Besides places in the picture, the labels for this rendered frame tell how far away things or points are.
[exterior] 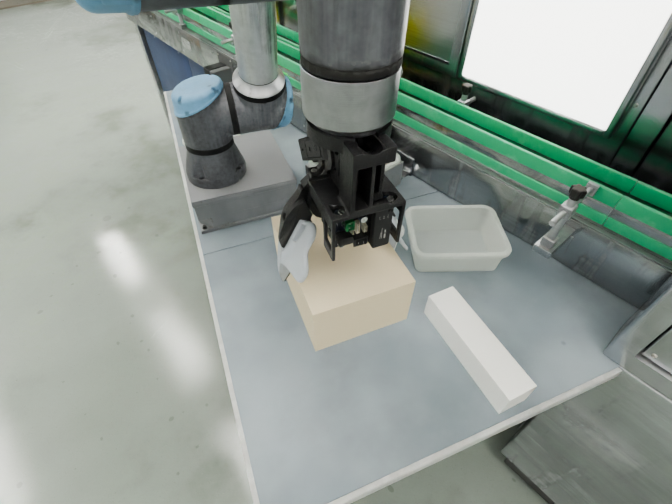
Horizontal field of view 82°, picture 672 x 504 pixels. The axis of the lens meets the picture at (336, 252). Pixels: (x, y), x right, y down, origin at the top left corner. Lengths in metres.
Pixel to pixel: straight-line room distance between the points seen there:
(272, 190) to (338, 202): 0.69
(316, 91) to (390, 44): 0.06
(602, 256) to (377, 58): 0.83
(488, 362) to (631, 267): 0.40
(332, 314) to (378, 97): 0.22
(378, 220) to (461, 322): 0.49
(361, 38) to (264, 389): 0.64
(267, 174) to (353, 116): 0.76
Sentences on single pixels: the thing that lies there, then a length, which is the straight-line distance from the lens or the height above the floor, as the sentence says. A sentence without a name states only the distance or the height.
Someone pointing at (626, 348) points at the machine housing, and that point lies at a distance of 0.93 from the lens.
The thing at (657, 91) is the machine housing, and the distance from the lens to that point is 1.10.
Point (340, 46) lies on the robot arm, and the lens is 0.28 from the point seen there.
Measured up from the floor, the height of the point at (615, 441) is 0.54.
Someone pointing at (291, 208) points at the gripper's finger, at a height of 1.21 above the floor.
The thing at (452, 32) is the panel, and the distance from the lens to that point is 1.25.
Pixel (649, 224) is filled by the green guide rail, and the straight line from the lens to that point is 0.98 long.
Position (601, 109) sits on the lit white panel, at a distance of 1.11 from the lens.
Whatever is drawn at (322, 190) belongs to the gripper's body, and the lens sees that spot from 0.36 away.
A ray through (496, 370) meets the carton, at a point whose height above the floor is 0.81.
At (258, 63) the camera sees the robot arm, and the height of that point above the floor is 1.14.
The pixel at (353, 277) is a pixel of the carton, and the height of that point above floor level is 1.12.
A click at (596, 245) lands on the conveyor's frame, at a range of 1.02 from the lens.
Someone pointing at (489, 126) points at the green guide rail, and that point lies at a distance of 1.13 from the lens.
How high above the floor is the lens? 1.46
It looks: 47 degrees down
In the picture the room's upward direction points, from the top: straight up
